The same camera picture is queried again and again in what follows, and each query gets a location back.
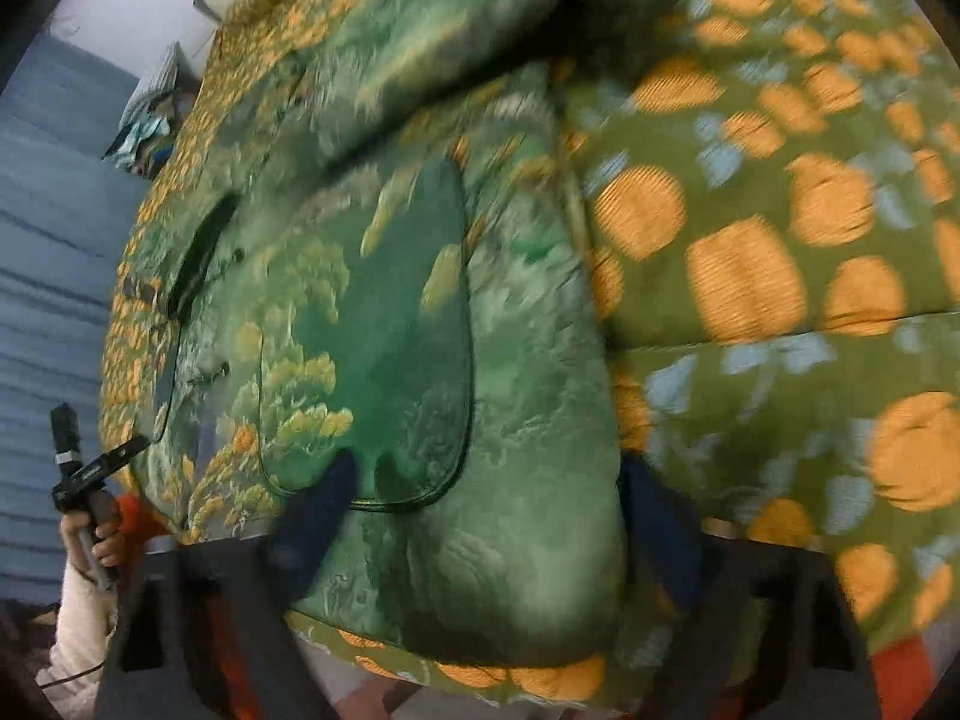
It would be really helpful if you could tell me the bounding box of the green landscape print jacket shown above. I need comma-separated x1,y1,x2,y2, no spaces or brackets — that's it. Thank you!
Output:
99,0,674,667

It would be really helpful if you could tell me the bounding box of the cream fleece sleeve forearm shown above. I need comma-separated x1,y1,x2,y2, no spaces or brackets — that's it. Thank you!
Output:
36,562,117,718

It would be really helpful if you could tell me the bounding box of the person left hand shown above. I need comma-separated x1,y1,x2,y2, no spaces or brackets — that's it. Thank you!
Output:
59,491,125,578

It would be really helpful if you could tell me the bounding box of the blue-grey curtain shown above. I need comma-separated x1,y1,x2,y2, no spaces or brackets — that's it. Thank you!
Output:
0,36,148,605

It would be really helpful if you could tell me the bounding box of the orange floral green quilt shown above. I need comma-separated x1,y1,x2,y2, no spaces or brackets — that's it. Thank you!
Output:
96,0,960,710

